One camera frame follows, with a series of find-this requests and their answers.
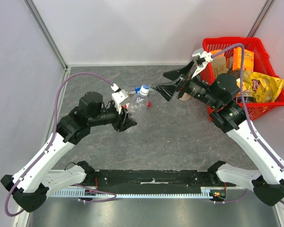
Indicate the yellow Lays chip bag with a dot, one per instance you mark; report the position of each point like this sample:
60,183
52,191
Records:
265,88

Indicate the red label water bottle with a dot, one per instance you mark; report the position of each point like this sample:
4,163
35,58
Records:
126,105

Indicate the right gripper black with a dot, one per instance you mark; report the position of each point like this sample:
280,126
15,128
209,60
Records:
181,85

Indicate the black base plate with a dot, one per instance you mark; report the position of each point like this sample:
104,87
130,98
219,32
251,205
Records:
152,181

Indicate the orange Sugar Daddy box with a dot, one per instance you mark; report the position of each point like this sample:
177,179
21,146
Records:
248,63

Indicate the red plastic basket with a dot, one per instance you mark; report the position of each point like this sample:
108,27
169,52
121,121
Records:
261,65

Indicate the brown cardboard box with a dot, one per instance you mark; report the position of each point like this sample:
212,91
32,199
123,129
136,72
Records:
219,66

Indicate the blue white Pocari cap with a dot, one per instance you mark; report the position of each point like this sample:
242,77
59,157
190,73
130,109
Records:
144,90

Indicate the aluminium frame rail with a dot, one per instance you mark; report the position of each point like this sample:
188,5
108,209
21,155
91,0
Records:
46,33

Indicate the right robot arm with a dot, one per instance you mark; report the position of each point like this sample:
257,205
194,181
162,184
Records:
267,182

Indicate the beige nozzle bottle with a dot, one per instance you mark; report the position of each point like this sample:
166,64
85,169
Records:
185,96

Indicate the clear Pocari Sweat bottle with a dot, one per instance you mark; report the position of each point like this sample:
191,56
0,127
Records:
137,108

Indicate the orange snack box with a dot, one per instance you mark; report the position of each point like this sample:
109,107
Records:
238,96

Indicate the dark jar in basket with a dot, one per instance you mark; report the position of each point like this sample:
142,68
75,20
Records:
248,97

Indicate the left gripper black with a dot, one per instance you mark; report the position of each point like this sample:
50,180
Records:
119,125

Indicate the Pepsi bottle blue label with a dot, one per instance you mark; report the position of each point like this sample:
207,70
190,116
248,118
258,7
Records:
137,89

